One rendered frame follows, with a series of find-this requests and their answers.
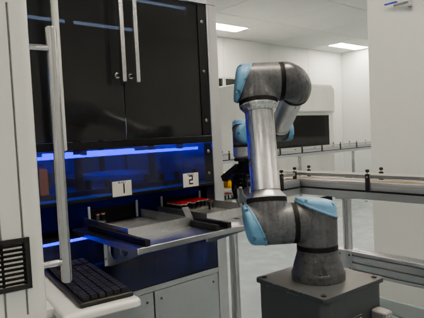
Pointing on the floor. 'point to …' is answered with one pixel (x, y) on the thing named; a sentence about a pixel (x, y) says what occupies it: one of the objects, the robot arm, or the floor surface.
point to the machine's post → (216, 190)
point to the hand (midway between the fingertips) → (241, 206)
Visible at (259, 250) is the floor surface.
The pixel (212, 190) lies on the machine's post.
